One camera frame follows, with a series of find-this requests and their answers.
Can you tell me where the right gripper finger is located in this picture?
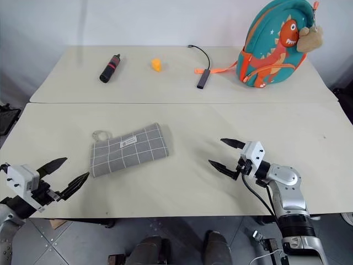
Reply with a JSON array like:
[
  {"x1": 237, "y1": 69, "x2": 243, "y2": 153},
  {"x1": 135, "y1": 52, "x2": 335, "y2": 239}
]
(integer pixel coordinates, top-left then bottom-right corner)
[
  {"x1": 220, "y1": 138, "x2": 247, "y2": 151},
  {"x1": 208, "y1": 158, "x2": 240, "y2": 181}
]

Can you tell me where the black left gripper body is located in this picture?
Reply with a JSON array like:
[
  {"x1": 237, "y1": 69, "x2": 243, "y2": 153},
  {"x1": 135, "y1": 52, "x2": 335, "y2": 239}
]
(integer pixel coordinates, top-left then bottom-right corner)
[{"x1": 30, "y1": 178, "x2": 63, "y2": 208}]

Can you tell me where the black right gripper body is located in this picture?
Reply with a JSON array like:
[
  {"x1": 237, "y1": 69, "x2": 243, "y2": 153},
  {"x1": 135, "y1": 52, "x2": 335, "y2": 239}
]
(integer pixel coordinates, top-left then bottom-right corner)
[{"x1": 235, "y1": 153, "x2": 254, "y2": 181}]

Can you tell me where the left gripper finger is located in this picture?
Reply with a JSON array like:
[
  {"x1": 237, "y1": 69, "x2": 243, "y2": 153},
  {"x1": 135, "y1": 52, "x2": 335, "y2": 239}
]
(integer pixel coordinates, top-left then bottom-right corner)
[
  {"x1": 56, "y1": 171, "x2": 90, "y2": 201},
  {"x1": 36, "y1": 157, "x2": 68, "y2": 181}
]

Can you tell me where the grey checked fabric pouch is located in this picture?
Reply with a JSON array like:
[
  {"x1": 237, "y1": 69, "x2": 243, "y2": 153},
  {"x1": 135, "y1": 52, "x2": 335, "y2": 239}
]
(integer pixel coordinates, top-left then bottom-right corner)
[{"x1": 89, "y1": 122, "x2": 173, "y2": 179}]

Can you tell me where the black crate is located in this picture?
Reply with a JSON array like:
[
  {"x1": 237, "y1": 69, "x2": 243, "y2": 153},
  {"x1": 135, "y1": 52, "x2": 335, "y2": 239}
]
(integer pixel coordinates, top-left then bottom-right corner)
[{"x1": 0, "y1": 103, "x2": 22, "y2": 136}]

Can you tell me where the dark rounded shape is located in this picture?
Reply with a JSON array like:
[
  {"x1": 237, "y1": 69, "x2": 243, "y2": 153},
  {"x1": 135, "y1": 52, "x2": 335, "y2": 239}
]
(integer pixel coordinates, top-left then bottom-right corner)
[
  {"x1": 131, "y1": 235, "x2": 171, "y2": 265},
  {"x1": 203, "y1": 230, "x2": 230, "y2": 265}
]

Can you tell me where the black box with white plug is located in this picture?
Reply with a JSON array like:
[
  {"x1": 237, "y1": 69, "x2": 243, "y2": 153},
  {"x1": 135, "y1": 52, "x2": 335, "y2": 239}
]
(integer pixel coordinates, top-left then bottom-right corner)
[{"x1": 252, "y1": 230, "x2": 280, "y2": 252}]

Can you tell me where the teal dinosaur backpack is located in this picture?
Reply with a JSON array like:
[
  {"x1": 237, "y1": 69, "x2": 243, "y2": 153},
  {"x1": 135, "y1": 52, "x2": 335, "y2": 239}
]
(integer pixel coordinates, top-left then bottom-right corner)
[{"x1": 194, "y1": 0, "x2": 318, "y2": 89}]

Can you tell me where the small orange toy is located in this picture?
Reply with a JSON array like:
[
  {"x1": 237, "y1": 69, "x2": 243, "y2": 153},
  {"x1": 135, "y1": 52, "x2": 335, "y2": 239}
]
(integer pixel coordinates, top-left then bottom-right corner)
[{"x1": 150, "y1": 57, "x2": 164, "y2": 73}]

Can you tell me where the black cylinder with red band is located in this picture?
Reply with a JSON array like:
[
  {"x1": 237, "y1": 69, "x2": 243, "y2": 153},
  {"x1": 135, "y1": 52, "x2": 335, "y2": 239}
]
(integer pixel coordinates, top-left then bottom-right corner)
[{"x1": 99, "y1": 53, "x2": 123, "y2": 84}]

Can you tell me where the black equipment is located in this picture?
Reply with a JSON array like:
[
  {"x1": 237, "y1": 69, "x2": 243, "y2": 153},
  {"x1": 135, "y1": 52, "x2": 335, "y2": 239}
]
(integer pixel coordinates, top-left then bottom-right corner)
[{"x1": 330, "y1": 87, "x2": 353, "y2": 125}]

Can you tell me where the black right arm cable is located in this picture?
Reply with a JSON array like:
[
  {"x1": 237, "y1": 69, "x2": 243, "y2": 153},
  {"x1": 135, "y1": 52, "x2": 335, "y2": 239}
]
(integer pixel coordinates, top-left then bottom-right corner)
[{"x1": 240, "y1": 172, "x2": 278, "y2": 221}]

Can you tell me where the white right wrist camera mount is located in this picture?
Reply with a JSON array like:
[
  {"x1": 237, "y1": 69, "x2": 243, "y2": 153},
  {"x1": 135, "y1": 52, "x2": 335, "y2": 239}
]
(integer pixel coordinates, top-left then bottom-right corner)
[{"x1": 239, "y1": 141, "x2": 266, "y2": 176}]

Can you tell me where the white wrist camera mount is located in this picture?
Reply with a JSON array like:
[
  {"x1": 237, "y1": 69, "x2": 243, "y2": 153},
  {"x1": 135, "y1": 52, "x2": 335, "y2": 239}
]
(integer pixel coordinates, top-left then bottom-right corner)
[
  {"x1": 239, "y1": 141, "x2": 266, "y2": 176},
  {"x1": 5, "y1": 164, "x2": 45, "y2": 214}
]

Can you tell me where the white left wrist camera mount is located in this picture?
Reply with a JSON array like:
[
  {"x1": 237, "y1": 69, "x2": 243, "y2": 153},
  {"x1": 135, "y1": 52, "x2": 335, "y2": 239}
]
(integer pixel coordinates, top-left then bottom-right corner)
[{"x1": 5, "y1": 164, "x2": 45, "y2": 214}]

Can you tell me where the grey USB hub with cable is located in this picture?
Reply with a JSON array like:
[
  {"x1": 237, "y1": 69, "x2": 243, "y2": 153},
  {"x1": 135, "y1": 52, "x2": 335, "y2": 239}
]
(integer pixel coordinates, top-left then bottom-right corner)
[{"x1": 188, "y1": 44, "x2": 213, "y2": 90}]

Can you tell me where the white cable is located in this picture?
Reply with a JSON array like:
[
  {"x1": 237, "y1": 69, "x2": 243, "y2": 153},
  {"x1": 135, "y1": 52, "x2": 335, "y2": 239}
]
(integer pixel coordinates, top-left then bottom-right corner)
[{"x1": 250, "y1": 249, "x2": 285, "y2": 265}]

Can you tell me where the beige plush keychain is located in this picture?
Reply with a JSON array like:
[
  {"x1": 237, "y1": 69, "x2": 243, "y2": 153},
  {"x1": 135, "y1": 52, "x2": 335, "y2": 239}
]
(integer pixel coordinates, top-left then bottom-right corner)
[{"x1": 296, "y1": 25, "x2": 325, "y2": 53}]

